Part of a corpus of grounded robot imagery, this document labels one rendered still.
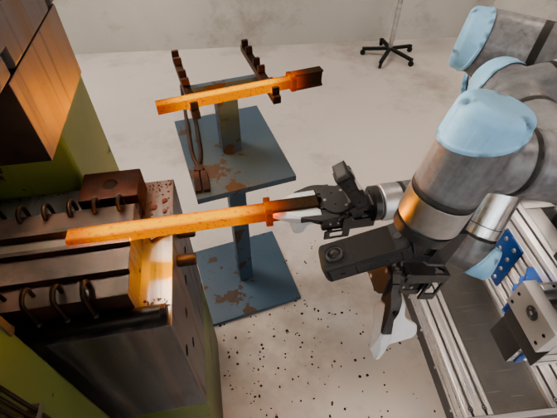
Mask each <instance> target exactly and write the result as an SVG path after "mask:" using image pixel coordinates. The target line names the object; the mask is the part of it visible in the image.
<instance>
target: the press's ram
mask: <svg viewBox="0 0 557 418"><path fill-rule="evenodd" d="M53 1H54V0H0V94H1V92H2V89H3V88H4V86H5V84H6V83H7V81H8V79H9V77H10V72H9V70H8V69H12V68H14V67H16V66H17V63H18V62H19V61H20V59H21V57H22V55H23V53H24V51H25V50H26V48H27V46H28V44H29V43H30V41H31V39H32V38H33V36H34V34H35V32H36V30H37V28H38V27H39V26H40V24H41V21H42V20H43V18H44V16H45V15H46V13H47V11H48V7H49V6H50V5H51V4H52V3H53Z"/></svg>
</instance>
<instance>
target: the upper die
mask: <svg viewBox="0 0 557 418"><path fill-rule="evenodd" d="M8 70H9V72H10V77H9V79H8V81H7V83H6V84H5V86H4V88H3V89H2V92H1V94H0V166H7V165H15V164H23V163H38V162H45V161H51V160H52V159H53V157H54V154H55V151H56V147H57V144H58V142H59V139H60V136H61V132H62V129H63V127H64V124H65V120H66V117H67V115H68V112H69V109H70V105H71V102H72V100H73V97H74V94H75V90H76V87H77V85H78V82H79V79H80V75H81V70H80V67H79V64H78V62H77V60H76V58H75V54H74V52H73V50H72V47H71V45H70V42H69V39H68V37H67V35H66V33H65V29H64V27H63V25H62V23H61V20H60V17H59V15H58V12H57V10H56V7H55V5H54V3H52V4H51V5H50V6H49V7H48V11H47V13H46V15H45V16H44V18H43V20H42V21H41V24H40V26H39V27H38V28H37V30H36V32H35V34H34V36H33V38H32V39H31V41H30V43H29V44H28V46H27V48H26V50H25V51H24V53H23V55H22V57H21V59H20V61H19V62H18V63H17V66H16V67H14V68H12V69H8Z"/></svg>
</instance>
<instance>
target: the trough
mask: <svg viewBox="0 0 557 418"><path fill-rule="evenodd" d="M66 233H67V231H62V232H55V233H48V234H42V235H35V236H23V237H16V238H10V239H3V240H0V255H1V254H6V253H13V252H20V251H26V250H38V249H45V248H51V247H57V246H63V245H67V244H66V243H65V238H66Z"/></svg>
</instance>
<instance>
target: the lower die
mask: <svg viewBox="0 0 557 418"><path fill-rule="evenodd" d="M120 206H121V209H122V211H118V210H117V207H116V206H113V207H100V208H96V211H97V212H98V213H97V214H96V215H94V214H93V212H92V209H86V210H79V211H72V212H71V213H72V215H73V217H71V218H69V217H68V215H67V212H60V213H52V214H46V216H47V217H48V220H47V221H44V220H43V219H42V216H41V215H39V216H26V217H21V219H22V221H23V223H22V224H18V223H17V220H16V218H12V219H5V220H0V240H3V239H10V238H16V237H23V236H35V235H42V234H48V233H55V232H62V231H67V230H68V229H74V228H81V227H87V226H98V225H105V224H111V223H117V222H124V221H136V220H141V218H140V216H139V214H138V210H137V208H136V206H135V204H127V205H120ZM142 258H143V239H139V240H133V241H131V239H130V237H126V238H119V239H113V240H106V241H95V242H88V243H82V244H75V245H63V246H57V247H51V248H45V249H38V250H26V251H20V252H13V253H6V254H1V255H0V293H1V294H3V295H4V296H5V297H6V298H7V301H6V302H4V303H3V302H2V301H1V300H0V316H2V317H3V318H4V319H5V320H6V321H7V322H9V323H10V324H11V325H13V326H20V325H25V324H31V323H33V322H32V321H31V320H30V319H29V318H28V317H27V316H26V315H25V314H24V313H23V312H22V311H21V310H20V307H19V304H18V297H19V294H20V292H21V291H22V290H23V289H24V288H30V289H32V290H33V292H34V293H35V294H36V297H35V298H31V296H30V295H29V294H28V293H26V295H25V305H26V307H27V308H28V309H29V310H30V311H31V312H32V313H33V314H34V315H35V316H36V317H37V318H38V319H39V320H41V321H42V322H46V321H52V320H57V319H63V318H62V317H61V316H60V315H59V314H58V313H57V312H56V310H55V309H54V308H53V307H52V306H51V303H50V299H49V293H50V289H51V286H52V285H53V284H60V285H61V286H62V288H63V289H64V290H65V292H64V293H63V294H60V292H59V291H58V290H57V289H56V292H55V298H56V302H57V303H58V304H59V305H60V307H61V308H62V309H63V310H64V311H65V313H66V314H67V315H68V316H71V317H72V318H73V317H79V316H85V315H90V314H91V313H90V311H89V310H88V309H87V308H86V307H85V305H84V304H83V303H82V301H81V299H80V283H81V281H82V280H83V279H87V280H89V281H90V283H91V284H92V285H93V289H88V288H87V286H85V296H86V298H87V299H88V300H89V302H90V304H91V305H92V306H93V308H94V309H95V311H97V312H99V314H100V313H106V312H111V311H117V310H122V309H133V308H138V305H139V293H140V282H141V271H142ZM139 268H140V273H139Z"/></svg>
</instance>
